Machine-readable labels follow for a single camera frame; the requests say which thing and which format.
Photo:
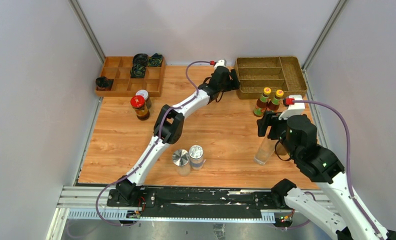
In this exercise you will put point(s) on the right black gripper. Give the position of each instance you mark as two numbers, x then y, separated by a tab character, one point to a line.
269	118

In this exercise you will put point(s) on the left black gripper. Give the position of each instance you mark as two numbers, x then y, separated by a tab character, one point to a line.
233	84

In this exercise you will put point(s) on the clear oil bottle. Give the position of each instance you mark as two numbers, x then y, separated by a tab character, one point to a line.
265	150

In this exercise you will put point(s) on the woven wicker divided tray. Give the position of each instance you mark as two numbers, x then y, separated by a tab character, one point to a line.
276	72

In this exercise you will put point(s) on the brownish glass oil bottle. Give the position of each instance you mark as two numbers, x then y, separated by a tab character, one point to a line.
280	150

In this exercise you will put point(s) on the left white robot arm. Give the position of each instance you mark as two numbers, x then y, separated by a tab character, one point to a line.
169	125

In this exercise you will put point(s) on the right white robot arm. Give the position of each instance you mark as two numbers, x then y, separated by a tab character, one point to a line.
353	220

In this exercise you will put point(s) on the left yellow-cap sauce bottle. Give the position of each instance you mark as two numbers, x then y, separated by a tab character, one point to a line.
262	102

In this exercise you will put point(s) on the yellow-cap sauce bottle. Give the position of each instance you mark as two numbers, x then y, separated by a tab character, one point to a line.
274	103
262	102

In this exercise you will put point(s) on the right yellow-cap sauce bottle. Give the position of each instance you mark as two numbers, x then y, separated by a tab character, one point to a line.
274	103

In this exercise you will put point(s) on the right silver-lid spice jar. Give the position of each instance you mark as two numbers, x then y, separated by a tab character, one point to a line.
196	157

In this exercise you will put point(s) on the silver-lid spice jar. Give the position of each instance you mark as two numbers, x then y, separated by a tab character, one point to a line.
196	157
181	159

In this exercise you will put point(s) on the green coiled item top-right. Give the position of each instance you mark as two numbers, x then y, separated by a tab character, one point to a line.
155	60

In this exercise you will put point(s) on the left silver-lid spice jar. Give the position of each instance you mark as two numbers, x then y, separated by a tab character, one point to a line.
181	159

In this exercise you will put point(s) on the white-lid sauce jar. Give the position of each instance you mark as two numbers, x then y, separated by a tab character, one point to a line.
145	94

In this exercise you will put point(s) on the black coiled item top-middle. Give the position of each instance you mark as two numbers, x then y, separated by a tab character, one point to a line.
140	59

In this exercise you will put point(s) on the dark coiled item middle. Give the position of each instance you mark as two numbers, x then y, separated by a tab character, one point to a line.
138	71

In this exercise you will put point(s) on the red-lid sauce jar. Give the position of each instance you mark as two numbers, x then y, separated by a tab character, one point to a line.
138	103

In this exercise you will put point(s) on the wooden compartment tray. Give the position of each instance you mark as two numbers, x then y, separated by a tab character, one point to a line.
118	70

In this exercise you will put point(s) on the black coiled item outside tray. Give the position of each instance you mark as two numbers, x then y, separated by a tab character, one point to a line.
103	83

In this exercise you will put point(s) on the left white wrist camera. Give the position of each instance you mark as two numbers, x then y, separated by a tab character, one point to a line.
220	63

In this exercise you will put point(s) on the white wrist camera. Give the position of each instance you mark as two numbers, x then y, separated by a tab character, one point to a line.
220	63
292	107

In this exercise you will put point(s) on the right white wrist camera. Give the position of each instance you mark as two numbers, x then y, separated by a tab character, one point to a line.
292	107

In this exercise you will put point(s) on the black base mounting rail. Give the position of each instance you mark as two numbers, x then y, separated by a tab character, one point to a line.
200	203

